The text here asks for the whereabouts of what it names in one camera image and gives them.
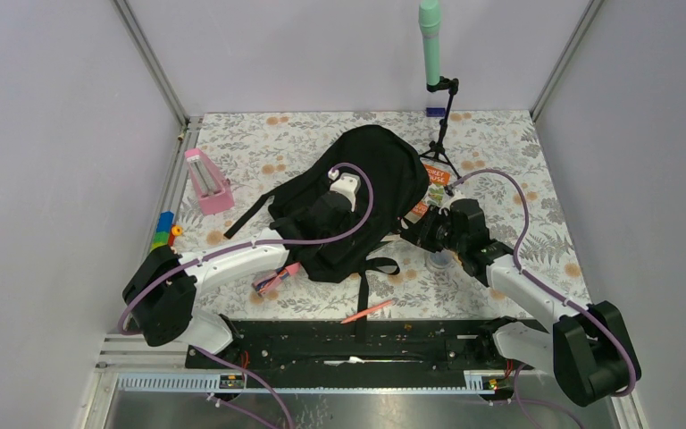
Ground orange treehouse book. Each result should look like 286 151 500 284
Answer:
409 164 452 220

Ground floral tablecloth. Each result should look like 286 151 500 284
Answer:
174 111 589 320

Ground green microphone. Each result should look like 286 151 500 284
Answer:
418 0 442 87

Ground colourful toy blocks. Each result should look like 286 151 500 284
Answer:
149 211 183 251

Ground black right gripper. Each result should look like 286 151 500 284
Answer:
399 205 466 254

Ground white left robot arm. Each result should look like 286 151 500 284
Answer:
118 222 364 367

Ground black student backpack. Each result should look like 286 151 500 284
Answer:
223 124 431 341

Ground clear tape roll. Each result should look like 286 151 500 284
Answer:
425 251 455 273

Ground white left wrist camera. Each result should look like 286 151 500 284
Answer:
328 169 360 212

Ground pink pencil case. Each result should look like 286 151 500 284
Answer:
252 263 301 295

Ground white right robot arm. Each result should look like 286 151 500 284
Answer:
400 198 641 407

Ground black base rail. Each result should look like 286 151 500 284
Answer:
218 319 520 389

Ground black tripod stand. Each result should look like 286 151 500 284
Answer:
419 76 459 178

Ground blue block at wall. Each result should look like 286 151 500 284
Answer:
425 107 446 117

